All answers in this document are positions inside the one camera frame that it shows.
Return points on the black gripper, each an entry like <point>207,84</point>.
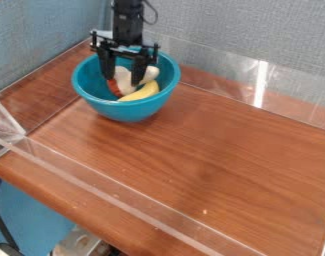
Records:
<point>109,49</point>

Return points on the plush mushroom toy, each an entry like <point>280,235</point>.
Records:
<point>120,85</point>

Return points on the blue plastic bowl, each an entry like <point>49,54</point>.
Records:
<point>91,86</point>

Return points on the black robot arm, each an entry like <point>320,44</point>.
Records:
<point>124,41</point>

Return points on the yellow plush banana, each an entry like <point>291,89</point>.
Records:
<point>149,90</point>

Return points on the clear acrylic barrier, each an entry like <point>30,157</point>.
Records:
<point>215,178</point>

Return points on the white object under table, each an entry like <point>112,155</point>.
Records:
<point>81,243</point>

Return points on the black stand leg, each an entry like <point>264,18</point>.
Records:
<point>9,246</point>

